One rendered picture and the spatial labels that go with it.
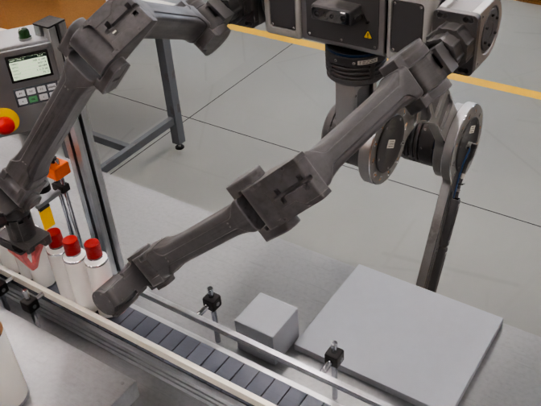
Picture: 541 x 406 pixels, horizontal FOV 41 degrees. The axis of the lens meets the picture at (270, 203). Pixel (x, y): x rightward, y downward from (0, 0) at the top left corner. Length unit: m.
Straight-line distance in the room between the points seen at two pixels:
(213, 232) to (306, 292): 0.58
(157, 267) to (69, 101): 0.34
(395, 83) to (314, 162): 0.25
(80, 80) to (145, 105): 3.08
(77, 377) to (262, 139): 2.48
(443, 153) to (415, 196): 1.37
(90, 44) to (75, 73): 0.06
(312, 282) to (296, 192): 0.72
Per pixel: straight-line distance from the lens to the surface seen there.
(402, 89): 1.26
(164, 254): 1.34
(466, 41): 1.39
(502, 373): 1.62
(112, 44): 1.22
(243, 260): 1.85
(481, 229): 3.29
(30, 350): 1.69
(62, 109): 1.31
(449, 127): 2.09
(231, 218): 1.17
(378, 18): 1.50
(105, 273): 1.60
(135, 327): 1.66
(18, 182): 1.46
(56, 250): 1.65
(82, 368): 1.61
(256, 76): 4.50
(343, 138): 1.13
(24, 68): 1.53
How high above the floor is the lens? 2.05
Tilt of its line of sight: 37 degrees down
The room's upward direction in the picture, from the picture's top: 4 degrees counter-clockwise
